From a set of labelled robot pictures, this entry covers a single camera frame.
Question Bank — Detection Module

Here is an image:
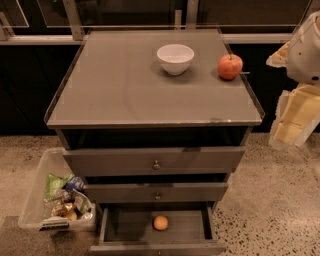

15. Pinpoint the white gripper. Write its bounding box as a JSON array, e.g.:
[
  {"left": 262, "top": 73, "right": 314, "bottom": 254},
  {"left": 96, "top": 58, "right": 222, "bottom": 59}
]
[{"left": 266, "top": 11, "right": 320, "bottom": 149}]

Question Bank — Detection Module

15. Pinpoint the orange fruit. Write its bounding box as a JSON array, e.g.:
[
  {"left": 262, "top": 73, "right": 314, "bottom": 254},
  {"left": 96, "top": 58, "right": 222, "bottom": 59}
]
[{"left": 153, "top": 215, "right": 169, "bottom": 231}]

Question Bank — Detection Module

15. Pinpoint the grey drawer cabinet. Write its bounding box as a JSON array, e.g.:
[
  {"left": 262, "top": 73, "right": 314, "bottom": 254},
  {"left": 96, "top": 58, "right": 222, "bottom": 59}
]
[{"left": 43, "top": 28, "right": 266, "bottom": 256}]

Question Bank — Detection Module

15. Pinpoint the middle grey drawer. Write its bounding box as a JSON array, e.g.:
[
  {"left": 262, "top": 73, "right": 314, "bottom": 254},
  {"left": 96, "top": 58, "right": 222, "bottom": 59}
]
[{"left": 84, "top": 182, "right": 228, "bottom": 203}]

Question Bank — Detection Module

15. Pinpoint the grey drawer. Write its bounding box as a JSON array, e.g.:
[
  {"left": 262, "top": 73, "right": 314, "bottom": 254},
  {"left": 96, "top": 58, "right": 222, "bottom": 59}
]
[
  {"left": 90, "top": 202, "right": 224, "bottom": 256},
  {"left": 84, "top": 182, "right": 228, "bottom": 203},
  {"left": 63, "top": 146, "right": 245, "bottom": 177}
]

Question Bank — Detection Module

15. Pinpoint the bottom grey drawer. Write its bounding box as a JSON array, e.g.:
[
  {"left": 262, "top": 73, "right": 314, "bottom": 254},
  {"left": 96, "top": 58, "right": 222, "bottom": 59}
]
[{"left": 90, "top": 202, "right": 224, "bottom": 256}]

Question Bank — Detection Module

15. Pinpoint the top grey drawer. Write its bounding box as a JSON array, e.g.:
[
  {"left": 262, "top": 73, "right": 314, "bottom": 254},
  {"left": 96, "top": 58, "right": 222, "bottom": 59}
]
[{"left": 63, "top": 146, "right": 245, "bottom": 177}]

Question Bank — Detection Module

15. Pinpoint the red apple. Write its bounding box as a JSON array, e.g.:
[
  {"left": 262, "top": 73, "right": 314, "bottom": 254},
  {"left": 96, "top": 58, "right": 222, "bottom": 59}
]
[{"left": 217, "top": 54, "right": 243, "bottom": 80}]

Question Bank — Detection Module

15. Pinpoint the white ceramic bowl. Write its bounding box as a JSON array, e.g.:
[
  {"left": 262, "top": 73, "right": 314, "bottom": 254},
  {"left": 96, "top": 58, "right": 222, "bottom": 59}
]
[{"left": 157, "top": 44, "right": 195, "bottom": 75}]

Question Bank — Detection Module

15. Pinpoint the blue snack packet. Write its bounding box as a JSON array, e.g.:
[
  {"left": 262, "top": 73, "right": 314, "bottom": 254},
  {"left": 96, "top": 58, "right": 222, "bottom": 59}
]
[{"left": 64, "top": 176, "right": 84, "bottom": 191}]

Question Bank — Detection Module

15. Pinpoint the brown snack packet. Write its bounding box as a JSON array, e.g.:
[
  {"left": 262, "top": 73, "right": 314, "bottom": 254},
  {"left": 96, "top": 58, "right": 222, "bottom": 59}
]
[{"left": 52, "top": 203, "right": 77, "bottom": 221}]

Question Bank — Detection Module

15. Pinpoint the green snack bag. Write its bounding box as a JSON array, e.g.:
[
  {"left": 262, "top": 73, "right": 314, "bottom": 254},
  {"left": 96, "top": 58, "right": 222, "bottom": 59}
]
[{"left": 45, "top": 173, "right": 74, "bottom": 200}]

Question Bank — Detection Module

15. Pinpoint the clear plastic bin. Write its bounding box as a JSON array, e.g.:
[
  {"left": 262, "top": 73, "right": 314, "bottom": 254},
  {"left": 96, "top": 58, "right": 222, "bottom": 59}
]
[{"left": 18, "top": 148, "right": 96, "bottom": 231}]

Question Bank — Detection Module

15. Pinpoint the metal railing frame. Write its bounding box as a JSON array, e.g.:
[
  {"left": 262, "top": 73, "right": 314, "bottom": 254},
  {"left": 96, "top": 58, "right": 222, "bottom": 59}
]
[{"left": 0, "top": 0, "right": 320, "bottom": 46}]

